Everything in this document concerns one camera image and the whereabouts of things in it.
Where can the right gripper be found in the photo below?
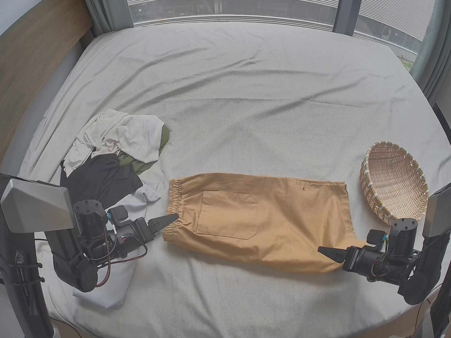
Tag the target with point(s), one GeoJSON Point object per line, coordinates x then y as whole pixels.
{"type": "Point", "coordinates": [359, 259]}

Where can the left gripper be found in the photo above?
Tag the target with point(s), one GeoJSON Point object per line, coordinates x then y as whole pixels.
{"type": "Point", "coordinates": [137, 234]}

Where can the tan shorts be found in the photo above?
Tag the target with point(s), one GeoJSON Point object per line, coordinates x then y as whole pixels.
{"type": "Point", "coordinates": [282, 224]}

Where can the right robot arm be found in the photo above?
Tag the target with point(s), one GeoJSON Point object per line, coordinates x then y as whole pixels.
{"type": "Point", "coordinates": [405, 234]}

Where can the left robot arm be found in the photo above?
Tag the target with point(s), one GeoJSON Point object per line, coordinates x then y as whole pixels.
{"type": "Point", "coordinates": [35, 206]}

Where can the pale grey garment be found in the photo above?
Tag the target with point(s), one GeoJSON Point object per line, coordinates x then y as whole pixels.
{"type": "Point", "coordinates": [116, 287]}

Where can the black garment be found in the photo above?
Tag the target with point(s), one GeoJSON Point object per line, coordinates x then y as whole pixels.
{"type": "Point", "coordinates": [98, 185]}

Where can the green garment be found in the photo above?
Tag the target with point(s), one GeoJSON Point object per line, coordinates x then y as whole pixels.
{"type": "Point", "coordinates": [135, 166]}

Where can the round woven basket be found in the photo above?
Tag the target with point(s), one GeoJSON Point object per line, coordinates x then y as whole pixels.
{"type": "Point", "coordinates": [394, 185]}

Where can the white garment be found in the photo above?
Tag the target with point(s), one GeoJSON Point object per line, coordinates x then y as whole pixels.
{"type": "Point", "coordinates": [119, 132]}

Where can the bed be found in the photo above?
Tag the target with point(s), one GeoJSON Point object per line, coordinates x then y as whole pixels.
{"type": "Point", "coordinates": [225, 83]}

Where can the grey-green curtain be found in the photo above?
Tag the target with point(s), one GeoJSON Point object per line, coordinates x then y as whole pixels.
{"type": "Point", "coordinates": [102, 5]}
{"type": "Point", "coordinates": [435, 41]}

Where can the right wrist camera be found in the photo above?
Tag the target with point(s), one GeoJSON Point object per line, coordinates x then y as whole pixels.
{"type": "Point", "coordinates": [374, 237]}

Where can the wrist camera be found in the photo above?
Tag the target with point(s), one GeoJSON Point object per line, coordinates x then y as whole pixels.
{"type": "Point", "coordinates": [118, 213]}
{"type": "Point", "coordinates": [374, 237]}

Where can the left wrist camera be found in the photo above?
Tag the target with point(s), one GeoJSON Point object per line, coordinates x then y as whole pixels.
{"type": "Point", "coordinates": [118, 213]}

